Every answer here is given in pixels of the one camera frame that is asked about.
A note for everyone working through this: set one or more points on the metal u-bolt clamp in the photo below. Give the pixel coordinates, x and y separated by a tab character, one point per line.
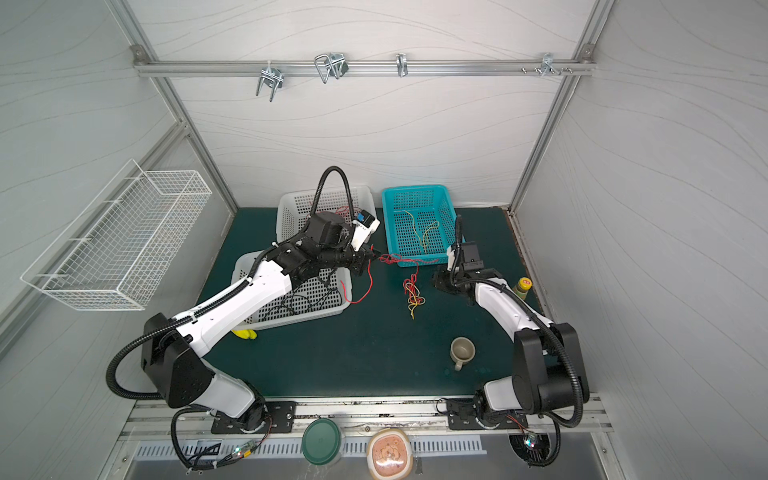
271	79
331	65

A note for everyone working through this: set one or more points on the green round lid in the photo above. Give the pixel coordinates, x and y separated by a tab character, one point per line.
322	442

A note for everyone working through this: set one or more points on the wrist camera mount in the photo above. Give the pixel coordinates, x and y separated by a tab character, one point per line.
451	257
365	225

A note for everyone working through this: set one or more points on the left metal u-bolt clamp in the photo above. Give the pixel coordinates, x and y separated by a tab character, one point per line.
271	79

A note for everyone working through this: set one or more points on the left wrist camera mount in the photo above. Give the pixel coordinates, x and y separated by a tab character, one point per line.
365	225

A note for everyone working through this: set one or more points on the right metal bracket clamp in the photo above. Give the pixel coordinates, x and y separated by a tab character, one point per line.
547	67

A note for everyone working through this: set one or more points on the aluminium cross rail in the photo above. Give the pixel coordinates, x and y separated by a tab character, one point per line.
357	68

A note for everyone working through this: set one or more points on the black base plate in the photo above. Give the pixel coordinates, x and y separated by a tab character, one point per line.
462	414
279	417

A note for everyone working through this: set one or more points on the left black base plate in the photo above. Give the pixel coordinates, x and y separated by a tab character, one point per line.
279	417

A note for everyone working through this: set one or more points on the white plastic basket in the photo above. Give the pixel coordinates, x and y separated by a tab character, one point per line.
294	208
317	298

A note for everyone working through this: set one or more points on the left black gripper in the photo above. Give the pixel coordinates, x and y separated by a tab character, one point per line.
361	259

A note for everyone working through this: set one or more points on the beige ceramic mug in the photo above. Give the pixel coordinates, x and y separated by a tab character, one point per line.
462	351

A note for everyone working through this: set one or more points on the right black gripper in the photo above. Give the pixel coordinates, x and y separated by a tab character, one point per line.
444	280

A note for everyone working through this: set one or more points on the white wire wall basket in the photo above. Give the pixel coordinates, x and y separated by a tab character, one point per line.
115	253

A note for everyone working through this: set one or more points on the loose wiring harness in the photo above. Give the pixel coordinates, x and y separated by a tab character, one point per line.
222	456

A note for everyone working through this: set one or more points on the red alligator clip lead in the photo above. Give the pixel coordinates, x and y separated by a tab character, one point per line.
346	213

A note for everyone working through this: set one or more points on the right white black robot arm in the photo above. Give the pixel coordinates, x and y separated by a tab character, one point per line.
548	373

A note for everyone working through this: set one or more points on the brown sauce bottle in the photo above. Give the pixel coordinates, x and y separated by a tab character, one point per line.
522	287

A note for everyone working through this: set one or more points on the teal plastic basket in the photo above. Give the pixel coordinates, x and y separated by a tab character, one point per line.
419	223

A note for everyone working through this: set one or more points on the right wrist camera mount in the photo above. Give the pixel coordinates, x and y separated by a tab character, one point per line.
451	257

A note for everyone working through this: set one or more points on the middle metal u-bolt clamp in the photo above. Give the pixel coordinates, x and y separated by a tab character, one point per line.
331	65

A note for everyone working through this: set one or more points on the pink lidded food container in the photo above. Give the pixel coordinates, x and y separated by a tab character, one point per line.
389	455

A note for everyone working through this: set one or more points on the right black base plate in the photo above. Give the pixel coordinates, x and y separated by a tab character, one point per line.
462	414

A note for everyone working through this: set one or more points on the small metal hook clamp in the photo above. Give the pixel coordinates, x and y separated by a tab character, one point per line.
401	65

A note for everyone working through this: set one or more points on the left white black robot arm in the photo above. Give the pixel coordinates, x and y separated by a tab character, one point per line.
173	349

